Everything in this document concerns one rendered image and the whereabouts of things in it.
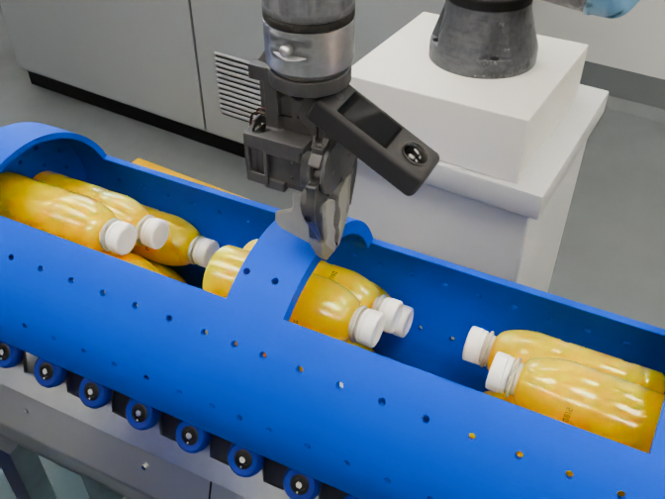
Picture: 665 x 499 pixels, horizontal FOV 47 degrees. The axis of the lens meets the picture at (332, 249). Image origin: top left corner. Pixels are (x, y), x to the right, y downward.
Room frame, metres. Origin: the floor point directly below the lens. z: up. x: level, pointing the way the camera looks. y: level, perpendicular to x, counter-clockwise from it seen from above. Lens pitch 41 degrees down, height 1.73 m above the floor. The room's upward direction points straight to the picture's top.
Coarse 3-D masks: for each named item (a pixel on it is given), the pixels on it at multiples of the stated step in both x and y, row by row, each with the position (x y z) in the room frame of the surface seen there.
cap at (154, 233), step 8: (144, 224) 0.74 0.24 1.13; (152, 224) 0.74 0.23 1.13; (160, 224) 0.75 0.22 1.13; (144, 232) 0.73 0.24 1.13; (152, 232) 0.73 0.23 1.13; (160, 232) 0.74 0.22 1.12; (168, 232) 0.76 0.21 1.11; (144, 240) 0.73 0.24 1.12; (152, 240) 0.73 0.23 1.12; (160, 240) 0.74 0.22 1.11; (152, 248) 0.73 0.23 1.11
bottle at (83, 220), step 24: (0, 192) 0.75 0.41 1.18; (24, 192) 0.74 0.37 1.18; (48, 192) 0.74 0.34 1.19; (72, 192) 0.74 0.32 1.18; (24, 216) 0.72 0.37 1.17; (48, 216) 0.71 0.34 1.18; (72, 216) 0.70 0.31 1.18; (96, 216) 0.70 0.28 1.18; (72, 240) 0.68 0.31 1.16; (96, 240) 0.68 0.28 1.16
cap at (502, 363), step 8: (496, 360) 0.48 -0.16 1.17; (504, 360) 0.48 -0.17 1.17; (512, 360) 0.49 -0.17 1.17; (496, 368) 0.48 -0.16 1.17; (504, 368) 0.48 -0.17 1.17; (488, 376) 0.47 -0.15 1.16; (496, 376) 0.47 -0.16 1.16; (504, 376) 0.47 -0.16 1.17; (488, 384) 0.47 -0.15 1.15; (496, 384) 0.47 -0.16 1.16; (504, 384) 0.47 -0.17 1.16
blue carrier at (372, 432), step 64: (0, 128) 0.81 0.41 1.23; (128, 192) 0.87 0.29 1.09; (192, 192) 0.82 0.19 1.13; (0, 256) 0.63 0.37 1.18; (64, 256) 0.61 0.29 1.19; (256, 256) 0.57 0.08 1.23; (384, 256) 0.69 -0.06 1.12; (0, 320) 0.61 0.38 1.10; (64, 320) 0.57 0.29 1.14; (128, 320) 0.55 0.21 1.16; (192, 320) 0.53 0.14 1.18; (256, 320) 0.51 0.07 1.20; (448, 320) 0.65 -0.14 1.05; (512, 320) 0.62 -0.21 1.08; (576, 320) 0.59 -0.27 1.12; (128, 384) 0.53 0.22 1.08; (192, 384) 0.49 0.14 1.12; (256, 384) 0.47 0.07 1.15; (320, 384) 0.45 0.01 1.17; (384, 384) 0.44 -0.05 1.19; (448, 384) 0.43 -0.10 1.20; (256, 448) 0.46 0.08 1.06; (320, 448) 0.43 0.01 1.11; (384, 448) 0.41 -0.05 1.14; (448, 448) 0.39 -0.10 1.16; (512, 448) 0.38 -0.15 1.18; (576, 448) 0.37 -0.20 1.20
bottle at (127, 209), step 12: (48, 180) 0.81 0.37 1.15; (60, 180) 0.81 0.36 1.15; (72, 180) 0.82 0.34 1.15; (84, 192) 0.79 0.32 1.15; (96, 192) 0.79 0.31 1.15; (108, 192) 0.79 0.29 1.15; (108, 204) 0.76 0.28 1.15; (120, 204) 0.76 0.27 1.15; (132, 204) 0.77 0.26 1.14; (120, 216) 0.75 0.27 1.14; (132, 216) 0.75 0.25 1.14; (144, 216) 0.76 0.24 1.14
